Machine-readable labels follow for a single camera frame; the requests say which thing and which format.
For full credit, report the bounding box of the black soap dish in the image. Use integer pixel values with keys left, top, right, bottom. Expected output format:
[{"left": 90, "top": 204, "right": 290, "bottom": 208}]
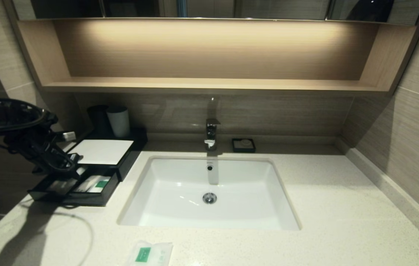
[{"left": 232, "top": 138, "right": 256, "bottom": 153}]

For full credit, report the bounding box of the white ceramic sink basin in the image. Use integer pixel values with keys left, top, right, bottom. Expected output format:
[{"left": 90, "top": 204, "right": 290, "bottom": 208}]
[{"left": 118, "top": 156, "right": 301, "bottom": 231}]

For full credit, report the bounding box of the black amenity tray box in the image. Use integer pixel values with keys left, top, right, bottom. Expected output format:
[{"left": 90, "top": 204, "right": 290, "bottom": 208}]
[{"left": 65, "top": 127, "right": 149, "bottom": 182}]

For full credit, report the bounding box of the wooden wall shelf niche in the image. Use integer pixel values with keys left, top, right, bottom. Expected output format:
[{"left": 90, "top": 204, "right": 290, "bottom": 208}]
[{"left": 4, "top": 17, "right": 419, "bottom": 97}]

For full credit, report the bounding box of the grey plastic cup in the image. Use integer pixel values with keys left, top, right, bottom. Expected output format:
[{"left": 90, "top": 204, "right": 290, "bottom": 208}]
[{"left": 106, "top": 106, "right": 131, "bottom": 139}]

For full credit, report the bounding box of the chrome faucet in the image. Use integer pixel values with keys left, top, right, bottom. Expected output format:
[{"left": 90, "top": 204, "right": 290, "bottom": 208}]
[{"left": 204, "top": 118, "right": 221, "bottom": 152}]

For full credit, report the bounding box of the small sachet green label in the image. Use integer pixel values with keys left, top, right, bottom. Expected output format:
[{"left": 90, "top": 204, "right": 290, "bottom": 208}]
[{"left": 124, "top": 240, "right": 174, "bottom": 266}]

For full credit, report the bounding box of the black amenity tray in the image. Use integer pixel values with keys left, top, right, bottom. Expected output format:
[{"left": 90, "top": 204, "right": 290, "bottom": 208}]
[{"left": 28, "top": 166, "right": 120, "bottom": 207}]

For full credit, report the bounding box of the black plastic cup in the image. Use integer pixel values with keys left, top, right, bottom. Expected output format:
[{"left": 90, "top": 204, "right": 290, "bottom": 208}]
[{"left": 87, "top": 105, "right": 112, "bottom": 136}]

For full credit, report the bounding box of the flat packet green label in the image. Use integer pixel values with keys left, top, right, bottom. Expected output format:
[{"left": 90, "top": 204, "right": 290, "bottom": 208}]
[{"left": 89, "top": 176, "right": 112, "bottom": 194}]

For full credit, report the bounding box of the plain white packet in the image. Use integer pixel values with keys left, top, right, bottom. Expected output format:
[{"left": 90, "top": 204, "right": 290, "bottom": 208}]
[{"left": 75, "top": 175, "right": 101, "bottom": 193}]

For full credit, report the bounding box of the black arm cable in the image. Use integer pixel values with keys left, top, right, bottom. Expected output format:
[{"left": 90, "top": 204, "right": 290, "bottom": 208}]
[{"left": 0, "top": 98, "right": 78, "bottom": 173}]

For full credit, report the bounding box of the white rectangular board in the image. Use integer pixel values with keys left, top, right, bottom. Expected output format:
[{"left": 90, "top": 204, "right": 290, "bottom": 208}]
[{"left": 67, "top": 140, "right": 135, "bottom": 166}]

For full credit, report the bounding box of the mirror cabinet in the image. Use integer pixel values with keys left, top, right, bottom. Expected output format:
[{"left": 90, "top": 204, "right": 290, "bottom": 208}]
[{"left": 11, "top": 0, "right": 419, "bottom": 25}]

